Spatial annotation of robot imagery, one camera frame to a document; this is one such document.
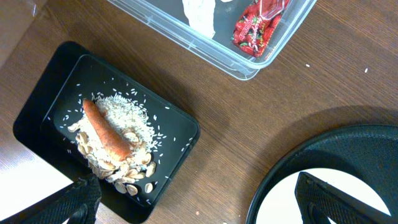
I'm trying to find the red strawberry snack wrapper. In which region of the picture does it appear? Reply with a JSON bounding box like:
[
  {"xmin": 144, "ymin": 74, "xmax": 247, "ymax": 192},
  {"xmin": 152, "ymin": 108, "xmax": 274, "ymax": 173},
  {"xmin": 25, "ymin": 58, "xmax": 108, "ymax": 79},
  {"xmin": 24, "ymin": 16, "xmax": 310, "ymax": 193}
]
[{"xmin": 231, "ymin": 0, "xmax": 290, "ymax": 58}]

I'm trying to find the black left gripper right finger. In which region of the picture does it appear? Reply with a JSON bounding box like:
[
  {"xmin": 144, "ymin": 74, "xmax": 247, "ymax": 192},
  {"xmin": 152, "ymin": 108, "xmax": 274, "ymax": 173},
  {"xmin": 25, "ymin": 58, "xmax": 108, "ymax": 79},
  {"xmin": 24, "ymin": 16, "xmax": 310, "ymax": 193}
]
[{"xmin": 295, "ymin": 172, "xmax": 397, "ymax": 224}]

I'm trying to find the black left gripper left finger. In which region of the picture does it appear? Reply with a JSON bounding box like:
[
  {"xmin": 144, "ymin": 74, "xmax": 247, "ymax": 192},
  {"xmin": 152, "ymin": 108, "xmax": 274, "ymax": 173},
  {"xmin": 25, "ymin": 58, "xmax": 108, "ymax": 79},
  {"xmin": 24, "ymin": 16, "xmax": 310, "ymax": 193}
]
[{"xmin": 1, "ymin": 174, "xmax": 102, "ymax": 224}]

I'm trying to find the black rectangular food bin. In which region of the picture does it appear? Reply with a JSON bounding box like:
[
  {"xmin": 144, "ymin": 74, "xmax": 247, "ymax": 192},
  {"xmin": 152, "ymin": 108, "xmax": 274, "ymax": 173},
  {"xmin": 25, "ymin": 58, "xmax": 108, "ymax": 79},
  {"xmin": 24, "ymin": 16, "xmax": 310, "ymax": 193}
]
[{"xmin": 13, "ymin": 42, "xmax": 200, "ymax": 223}]

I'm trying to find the white tissue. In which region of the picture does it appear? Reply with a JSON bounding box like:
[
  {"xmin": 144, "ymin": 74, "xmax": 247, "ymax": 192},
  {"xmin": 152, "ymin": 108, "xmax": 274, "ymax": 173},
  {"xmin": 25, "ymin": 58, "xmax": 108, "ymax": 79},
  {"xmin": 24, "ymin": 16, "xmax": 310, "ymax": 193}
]
[{"xmin": 182, "ymin": 0, "xmax": 234, "ymax": 39}]

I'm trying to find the pile of rice and seeds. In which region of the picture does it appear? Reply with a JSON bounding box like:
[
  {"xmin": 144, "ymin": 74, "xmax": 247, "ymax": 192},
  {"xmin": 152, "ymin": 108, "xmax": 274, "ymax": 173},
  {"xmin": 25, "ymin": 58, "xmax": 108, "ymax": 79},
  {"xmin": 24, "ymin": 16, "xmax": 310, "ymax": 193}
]
[{"xmin": 46, "ymin": 88, "xmax": 193, "ymax": 197}]

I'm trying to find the light grey plate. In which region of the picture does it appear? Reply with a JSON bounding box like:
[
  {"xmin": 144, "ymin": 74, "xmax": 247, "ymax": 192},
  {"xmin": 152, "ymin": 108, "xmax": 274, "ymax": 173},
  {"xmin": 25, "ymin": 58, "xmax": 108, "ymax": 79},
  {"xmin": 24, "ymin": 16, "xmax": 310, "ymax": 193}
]
[{"xmin": 255, "ymin": 168, "xmax": 390, "ymax": 223}]

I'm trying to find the clear plastic bin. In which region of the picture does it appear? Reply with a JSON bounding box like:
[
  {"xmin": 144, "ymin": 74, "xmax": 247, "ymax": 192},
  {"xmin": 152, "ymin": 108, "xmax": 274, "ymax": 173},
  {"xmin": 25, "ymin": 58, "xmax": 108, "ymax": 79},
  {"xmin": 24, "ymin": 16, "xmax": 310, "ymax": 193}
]
[{"xmin": 112, "ymin": 0, "xmax": 315, "ymax": 80}]

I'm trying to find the orange carrot piece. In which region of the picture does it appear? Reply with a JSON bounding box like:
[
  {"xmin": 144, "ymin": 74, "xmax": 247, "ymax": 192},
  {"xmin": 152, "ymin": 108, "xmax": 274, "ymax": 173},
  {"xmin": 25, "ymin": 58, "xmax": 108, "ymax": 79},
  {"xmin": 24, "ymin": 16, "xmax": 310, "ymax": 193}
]
[{"xmin": 83, "ymin": 99, "xmax": 130, "ymax": 161}]

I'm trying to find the round black tray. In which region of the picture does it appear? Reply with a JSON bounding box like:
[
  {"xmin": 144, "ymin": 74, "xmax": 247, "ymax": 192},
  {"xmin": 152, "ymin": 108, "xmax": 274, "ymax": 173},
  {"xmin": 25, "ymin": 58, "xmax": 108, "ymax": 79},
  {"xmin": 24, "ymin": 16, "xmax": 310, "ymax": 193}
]
[{"xmin": 246, "ymin": 125, "xmax": 397, "ymax": 223}]

